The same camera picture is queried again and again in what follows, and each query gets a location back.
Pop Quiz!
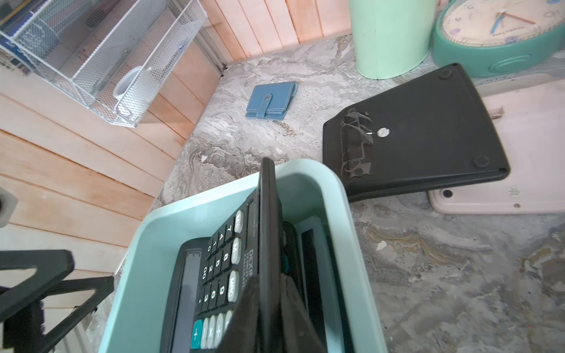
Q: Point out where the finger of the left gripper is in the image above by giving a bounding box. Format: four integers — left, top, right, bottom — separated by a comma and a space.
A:
1, 249, 74, 322
39, 276, 115, 352

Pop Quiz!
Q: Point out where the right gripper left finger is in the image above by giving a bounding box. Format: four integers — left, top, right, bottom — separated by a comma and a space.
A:
216, 276, 260, 353

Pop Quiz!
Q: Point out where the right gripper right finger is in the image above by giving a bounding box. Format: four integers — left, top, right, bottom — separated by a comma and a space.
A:
280, 274, 327, 353

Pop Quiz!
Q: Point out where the mint green storage box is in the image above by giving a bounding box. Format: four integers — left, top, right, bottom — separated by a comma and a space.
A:
100, 158, 386, 352

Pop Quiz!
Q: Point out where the black calculator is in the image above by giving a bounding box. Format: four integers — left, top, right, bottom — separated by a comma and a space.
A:
160, 190, 260, 352

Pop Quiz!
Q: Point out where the black calculator face down large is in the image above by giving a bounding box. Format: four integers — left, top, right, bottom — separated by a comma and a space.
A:
322, 63, 511, 202

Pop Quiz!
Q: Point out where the black calculator face down small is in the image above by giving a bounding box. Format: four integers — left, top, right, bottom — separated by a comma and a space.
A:
259, 157, 283, 352

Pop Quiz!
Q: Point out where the large teal calculator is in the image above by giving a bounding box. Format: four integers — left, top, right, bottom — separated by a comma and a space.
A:
285, 216, 353, 352

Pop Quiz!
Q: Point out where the pink calculator back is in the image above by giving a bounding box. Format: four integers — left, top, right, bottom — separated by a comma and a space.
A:
428, 80, 564, 215

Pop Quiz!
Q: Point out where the green pen cup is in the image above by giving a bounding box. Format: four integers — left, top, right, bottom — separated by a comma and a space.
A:
350, 0, 437, 79

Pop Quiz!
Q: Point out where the white wire shelf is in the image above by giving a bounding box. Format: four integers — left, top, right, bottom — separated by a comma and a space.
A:
1, 0, 207, 127

